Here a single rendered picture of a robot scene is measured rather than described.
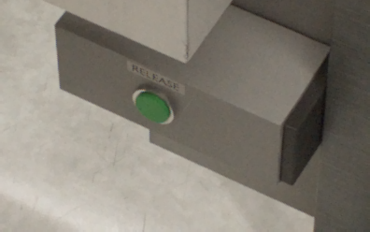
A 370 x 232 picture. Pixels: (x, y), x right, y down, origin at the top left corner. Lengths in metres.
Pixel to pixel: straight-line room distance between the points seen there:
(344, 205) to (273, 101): 0.15
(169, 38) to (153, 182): 1.59
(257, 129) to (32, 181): 1.43
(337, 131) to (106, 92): 0.18
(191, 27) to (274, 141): 0.22
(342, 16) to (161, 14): 0.18
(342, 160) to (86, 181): 1.37
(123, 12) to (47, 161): 1.61
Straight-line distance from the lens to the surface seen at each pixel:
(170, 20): 1.27
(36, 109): 2.96
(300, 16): 1.50
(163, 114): 1.51
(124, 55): 1.49
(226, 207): 2.85
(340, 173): 1.54
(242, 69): 1.48
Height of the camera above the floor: 2.35
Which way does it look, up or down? 53 degrees down
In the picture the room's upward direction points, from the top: straight up
